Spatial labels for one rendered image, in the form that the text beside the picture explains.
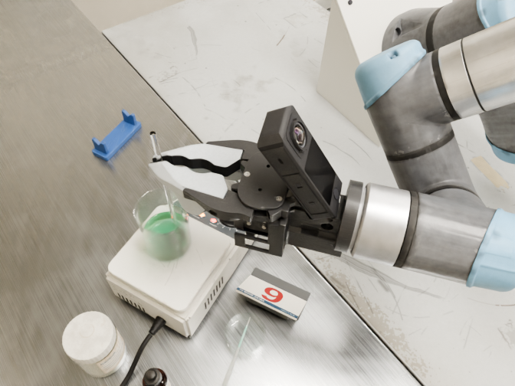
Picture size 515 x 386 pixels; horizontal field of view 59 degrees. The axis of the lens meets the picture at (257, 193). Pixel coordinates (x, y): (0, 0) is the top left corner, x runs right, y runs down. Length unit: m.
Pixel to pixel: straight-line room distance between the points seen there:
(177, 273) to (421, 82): 0.36
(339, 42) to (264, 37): 0.28
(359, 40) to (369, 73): 0.34
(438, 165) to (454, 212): 0.08
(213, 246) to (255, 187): 0.19
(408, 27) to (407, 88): 0.37
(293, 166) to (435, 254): 0.15
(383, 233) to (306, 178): 0.09
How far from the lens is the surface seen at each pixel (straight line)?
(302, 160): 0.38
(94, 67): 1.03
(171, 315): 0.59
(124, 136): 0.85
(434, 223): 0.43
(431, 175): 0.51
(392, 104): 0.49
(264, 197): 0.42
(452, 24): 0.77
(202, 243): 0.61
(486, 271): 0.45
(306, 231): 0.46
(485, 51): 0.47
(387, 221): 0.42
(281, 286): 0.67
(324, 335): 0.65
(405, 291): 0.71
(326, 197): 0.41
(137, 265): 0.60
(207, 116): 0.88
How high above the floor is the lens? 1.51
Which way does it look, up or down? 54 degrees down
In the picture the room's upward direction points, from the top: 3 degrees clockwise
